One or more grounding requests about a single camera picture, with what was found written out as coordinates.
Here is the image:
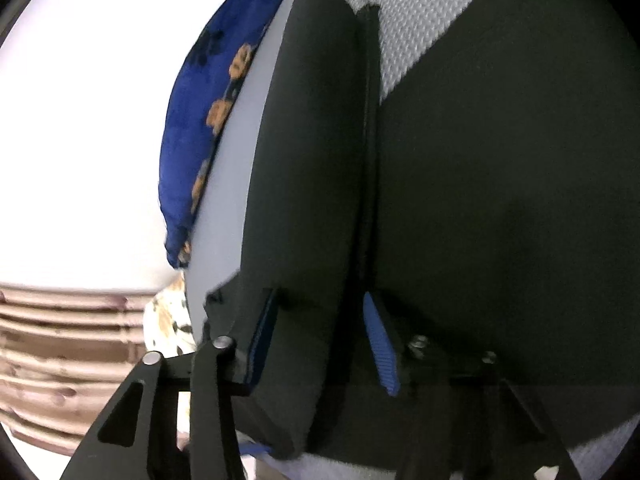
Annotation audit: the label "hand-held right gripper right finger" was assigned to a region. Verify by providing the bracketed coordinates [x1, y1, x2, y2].
[362, 291, 583, 480]

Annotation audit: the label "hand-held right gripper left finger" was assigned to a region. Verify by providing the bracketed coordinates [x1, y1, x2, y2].
[60, 284, 279, 480]

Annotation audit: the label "black denim pants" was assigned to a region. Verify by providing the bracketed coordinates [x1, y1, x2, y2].
[238, 0, 640, 466]

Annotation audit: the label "white floral cloth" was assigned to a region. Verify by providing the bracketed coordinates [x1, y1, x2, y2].
[143, 280, 199, 357]

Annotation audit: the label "grey mesh mat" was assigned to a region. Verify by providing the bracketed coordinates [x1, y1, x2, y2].
[184, 0, 640, 480]

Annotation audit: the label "brown wooden slatted crate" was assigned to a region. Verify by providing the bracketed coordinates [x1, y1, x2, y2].
[0, 282, 157, 457]

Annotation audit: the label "blue blanket with orange print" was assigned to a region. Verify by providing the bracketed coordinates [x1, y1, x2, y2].
[157, 0, 309, 269]

